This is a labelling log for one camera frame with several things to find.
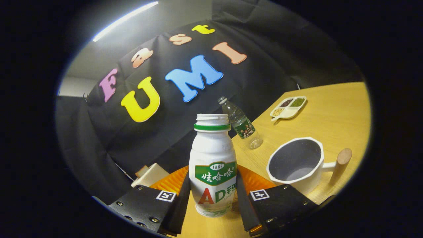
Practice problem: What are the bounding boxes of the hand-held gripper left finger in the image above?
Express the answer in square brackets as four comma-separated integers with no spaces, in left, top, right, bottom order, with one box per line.
[109,165,191,236]

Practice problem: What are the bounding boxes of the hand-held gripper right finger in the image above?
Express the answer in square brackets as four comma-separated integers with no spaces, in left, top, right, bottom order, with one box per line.
[235,165,319,236]

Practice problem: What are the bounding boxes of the white juice bottle green label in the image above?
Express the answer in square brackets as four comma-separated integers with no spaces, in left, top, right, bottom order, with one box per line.
[188,114,238,218]

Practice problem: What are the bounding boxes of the white cup wooden handle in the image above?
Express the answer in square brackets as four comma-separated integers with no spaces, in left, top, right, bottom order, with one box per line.
[266,137,353,196]

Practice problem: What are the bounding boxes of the clear plastic water bottle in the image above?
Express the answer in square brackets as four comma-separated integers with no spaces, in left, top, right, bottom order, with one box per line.
[218,96,263,150]

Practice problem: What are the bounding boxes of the cream toaster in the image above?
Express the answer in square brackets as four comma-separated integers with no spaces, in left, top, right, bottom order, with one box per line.
[131,163,170,188]

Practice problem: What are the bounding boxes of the white divided dish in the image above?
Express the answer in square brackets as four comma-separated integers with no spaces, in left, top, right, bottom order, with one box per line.
[270,96,307,121]

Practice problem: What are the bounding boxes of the wooden table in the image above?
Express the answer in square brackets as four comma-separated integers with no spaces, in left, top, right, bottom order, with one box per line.
[172,82,370,238]

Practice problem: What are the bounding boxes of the black backdrop cloth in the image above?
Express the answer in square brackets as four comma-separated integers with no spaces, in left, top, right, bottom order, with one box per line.
[56,0,364,205]

